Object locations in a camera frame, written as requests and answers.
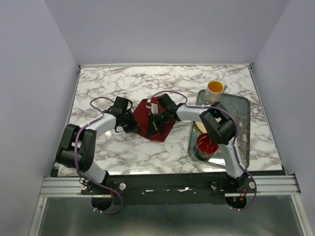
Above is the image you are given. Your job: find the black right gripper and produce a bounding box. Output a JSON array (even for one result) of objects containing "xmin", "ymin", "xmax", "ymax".
[{"xmin": 146, "ymin": 111, "xmax": 169, "ymax": 138}]

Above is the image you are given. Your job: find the dark red cloth napkin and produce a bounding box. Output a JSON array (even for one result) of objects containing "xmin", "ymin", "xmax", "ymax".
[{"xmin": 133, "ymin": 96, "xmax": 175, "ymax": 142}]

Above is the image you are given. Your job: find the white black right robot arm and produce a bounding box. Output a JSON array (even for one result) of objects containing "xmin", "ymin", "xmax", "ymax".
[{"xmin": 145, "ymin": 102, "xmax": 249, "ymax": 193}]

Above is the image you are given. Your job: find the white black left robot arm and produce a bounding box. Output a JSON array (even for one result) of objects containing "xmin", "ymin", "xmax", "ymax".
[{"xmin": 56, "ymin": 109, "xmax": 138, "ymax": 194}]

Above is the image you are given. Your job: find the beige bird pattern plate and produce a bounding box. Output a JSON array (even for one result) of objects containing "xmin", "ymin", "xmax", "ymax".
[{"xmin": 195, "ymin": 118, "xmax": 222, "ymax": 133}]

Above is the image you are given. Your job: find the red and black cup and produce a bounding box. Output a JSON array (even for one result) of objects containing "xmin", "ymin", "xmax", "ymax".
[{"xmin": 194, "ymin": 133, "xmax": 219, "ymax": 161}]

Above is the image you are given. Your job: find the white floral mug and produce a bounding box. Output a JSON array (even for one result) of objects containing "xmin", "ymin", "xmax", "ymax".
[{"xmin": 204, "ymin": 81, "xmax": 227, "ymax": 104}]

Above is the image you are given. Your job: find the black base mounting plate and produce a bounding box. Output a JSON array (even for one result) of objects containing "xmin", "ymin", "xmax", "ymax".
[{"xmin": 81, "ymin": 172, "xmax": 255, "ymax": 205}]

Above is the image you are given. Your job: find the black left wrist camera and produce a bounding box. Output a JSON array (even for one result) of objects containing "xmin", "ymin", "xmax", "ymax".
[{"xmin": 111, "ymin": 96, "xmax": 133, "ymax": 116}]

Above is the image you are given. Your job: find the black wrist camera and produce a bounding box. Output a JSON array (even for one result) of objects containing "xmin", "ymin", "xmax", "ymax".
[
  {"xmin": 145, "ymin": 94, "xmax": 177, "ymax": 114},
  {"xmin": 111, "ymin": 96, "xmax": 133, "ymax": 116}
]

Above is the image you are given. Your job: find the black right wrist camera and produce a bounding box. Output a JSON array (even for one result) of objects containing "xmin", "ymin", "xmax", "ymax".
[{"xmin": 145, "ymin": 94, "xmax": 177, "ymax": 114}]

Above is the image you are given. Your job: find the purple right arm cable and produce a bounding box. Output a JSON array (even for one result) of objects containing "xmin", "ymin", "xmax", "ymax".
[{"xmin": 147, "ymin": 90, "xmax": 258, "ymax": 212}]

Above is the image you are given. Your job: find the aluminium frame rail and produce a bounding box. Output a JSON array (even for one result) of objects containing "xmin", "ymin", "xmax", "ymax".
[{"xmin": 39, "ymin": 174, "xmax": 301, "ymax": 197}]

